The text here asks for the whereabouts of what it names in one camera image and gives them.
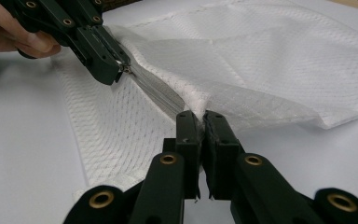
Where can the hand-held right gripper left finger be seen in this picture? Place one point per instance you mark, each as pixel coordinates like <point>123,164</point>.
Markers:
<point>190,146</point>

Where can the white mesh laundry bag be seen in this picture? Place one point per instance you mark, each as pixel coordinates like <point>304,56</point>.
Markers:
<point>261,62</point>

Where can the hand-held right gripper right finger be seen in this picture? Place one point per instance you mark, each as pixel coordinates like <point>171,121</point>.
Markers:
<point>222,155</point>

